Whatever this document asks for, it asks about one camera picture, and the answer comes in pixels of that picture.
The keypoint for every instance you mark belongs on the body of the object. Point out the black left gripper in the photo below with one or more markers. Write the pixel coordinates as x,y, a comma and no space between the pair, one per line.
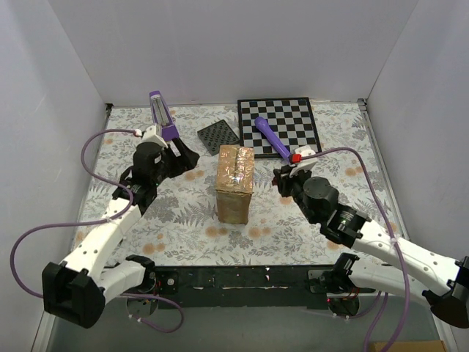
176,158

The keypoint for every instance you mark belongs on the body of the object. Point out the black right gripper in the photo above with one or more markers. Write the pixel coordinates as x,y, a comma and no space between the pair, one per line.
286,182

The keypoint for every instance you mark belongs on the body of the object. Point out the brown cardboard express box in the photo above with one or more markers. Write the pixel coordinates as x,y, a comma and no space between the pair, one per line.
234,183

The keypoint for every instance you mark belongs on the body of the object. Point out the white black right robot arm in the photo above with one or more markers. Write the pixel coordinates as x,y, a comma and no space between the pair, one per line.
409,269

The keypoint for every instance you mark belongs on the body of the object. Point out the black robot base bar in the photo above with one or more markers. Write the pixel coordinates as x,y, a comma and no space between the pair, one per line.
246,285

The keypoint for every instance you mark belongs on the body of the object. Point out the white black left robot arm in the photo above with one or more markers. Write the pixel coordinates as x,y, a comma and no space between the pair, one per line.
78,288

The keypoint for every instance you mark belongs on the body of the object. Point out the purple toy microphone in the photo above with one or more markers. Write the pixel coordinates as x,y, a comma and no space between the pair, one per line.
263,126

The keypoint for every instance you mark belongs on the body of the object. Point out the grey studded building plate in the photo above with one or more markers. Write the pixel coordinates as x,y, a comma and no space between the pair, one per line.
216,135

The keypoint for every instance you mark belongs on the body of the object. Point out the purple capped clear bottle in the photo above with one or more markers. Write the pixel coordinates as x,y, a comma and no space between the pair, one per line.
162,116

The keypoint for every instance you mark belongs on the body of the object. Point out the black white chessboard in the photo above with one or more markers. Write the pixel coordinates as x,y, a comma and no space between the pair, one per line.
291,119

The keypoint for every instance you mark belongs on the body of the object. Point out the brown cardboard boxes on floor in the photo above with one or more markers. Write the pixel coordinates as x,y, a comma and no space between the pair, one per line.
410,346

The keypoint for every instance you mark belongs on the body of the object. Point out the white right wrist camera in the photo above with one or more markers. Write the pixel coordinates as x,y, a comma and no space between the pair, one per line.
302,159

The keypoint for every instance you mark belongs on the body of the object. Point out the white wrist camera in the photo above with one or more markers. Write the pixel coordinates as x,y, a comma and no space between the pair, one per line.
151,134
302,159

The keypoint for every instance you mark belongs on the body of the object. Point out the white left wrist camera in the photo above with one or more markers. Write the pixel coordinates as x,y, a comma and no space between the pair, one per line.
151,134

